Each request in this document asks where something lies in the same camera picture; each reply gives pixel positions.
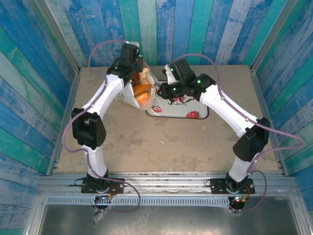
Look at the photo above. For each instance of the floral print paper bag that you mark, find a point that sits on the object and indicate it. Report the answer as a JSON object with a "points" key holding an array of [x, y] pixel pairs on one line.
{"points": [[127, 94]]}

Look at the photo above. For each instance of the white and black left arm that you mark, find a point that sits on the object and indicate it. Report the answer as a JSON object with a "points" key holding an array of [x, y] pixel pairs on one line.
{"points": [[105, 95]]}

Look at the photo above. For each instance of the white strawberry print tray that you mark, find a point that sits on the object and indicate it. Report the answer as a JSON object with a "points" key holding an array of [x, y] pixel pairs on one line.
{"points": [[176, 111]]}

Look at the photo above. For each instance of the bright orange bun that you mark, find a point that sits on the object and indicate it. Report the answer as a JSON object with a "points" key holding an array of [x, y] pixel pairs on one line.
{"points": [[141, 88]]}

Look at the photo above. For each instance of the left controller board with LEDs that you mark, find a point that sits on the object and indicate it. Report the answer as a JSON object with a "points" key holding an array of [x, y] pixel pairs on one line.
{"points": [[104, 198]]}

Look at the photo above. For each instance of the controller board with leds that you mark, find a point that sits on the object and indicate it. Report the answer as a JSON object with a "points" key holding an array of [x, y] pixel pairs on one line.
{"points": [[104, 198], [238, 200]]}

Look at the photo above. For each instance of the right controller board with LEDs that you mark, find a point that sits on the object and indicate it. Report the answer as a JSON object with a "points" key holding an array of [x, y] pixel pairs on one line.
{"points": [[238, 200]]}

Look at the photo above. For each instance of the stainless steel sheet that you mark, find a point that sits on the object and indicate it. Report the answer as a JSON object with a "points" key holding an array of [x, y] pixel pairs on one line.
{"points": [[171, 220]]}

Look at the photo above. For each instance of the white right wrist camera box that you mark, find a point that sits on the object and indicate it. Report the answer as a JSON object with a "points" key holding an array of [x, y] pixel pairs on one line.
{"points": [[170, 76]]}

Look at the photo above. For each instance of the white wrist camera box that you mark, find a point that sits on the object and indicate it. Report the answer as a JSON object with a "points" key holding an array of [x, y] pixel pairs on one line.
{"points": [[170, 76], [132, 43]]}

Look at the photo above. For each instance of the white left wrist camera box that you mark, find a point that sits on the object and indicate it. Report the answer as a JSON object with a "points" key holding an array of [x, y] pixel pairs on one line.
{"points": [[132, 43]]}

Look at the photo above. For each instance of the aluminium left side rail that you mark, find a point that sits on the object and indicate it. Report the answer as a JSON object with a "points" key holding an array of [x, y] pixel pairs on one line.
{"points": [[71, 98]]}

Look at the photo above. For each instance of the aluminium left frame post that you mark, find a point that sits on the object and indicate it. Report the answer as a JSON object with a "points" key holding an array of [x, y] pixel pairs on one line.
{"points": [[60, 39]]}

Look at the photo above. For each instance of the aluminium frame post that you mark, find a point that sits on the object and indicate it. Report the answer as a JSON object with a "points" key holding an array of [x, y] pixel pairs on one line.
{"points": [[60, 39], [272, 36]]}

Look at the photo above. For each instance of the aluminium right side rail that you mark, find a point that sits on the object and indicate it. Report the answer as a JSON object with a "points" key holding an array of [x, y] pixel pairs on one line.
{"points": [[262, 93]]}

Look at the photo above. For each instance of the aluminium mounting rail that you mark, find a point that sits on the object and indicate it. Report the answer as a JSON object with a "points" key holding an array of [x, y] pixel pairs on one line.
{"points": [[166, 182]]}

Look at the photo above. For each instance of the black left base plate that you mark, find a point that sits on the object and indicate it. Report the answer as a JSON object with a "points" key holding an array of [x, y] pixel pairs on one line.
{"points": [[117, 187]]}

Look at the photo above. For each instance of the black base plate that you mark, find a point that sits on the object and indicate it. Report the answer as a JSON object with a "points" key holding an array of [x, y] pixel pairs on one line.
{"points": [[117, 187], [217, 187]]}

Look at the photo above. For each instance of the aluminium right frame post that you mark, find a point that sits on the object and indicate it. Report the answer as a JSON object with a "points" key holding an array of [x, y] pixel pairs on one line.
{"points": [[272, 36]]}

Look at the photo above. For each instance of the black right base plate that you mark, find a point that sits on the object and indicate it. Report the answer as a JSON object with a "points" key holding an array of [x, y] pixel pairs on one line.
{"points": [[217, 187]]}

